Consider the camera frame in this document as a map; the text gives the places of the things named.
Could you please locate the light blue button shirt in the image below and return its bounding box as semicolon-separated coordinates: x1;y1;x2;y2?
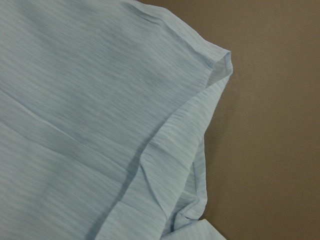
0;0;233;240

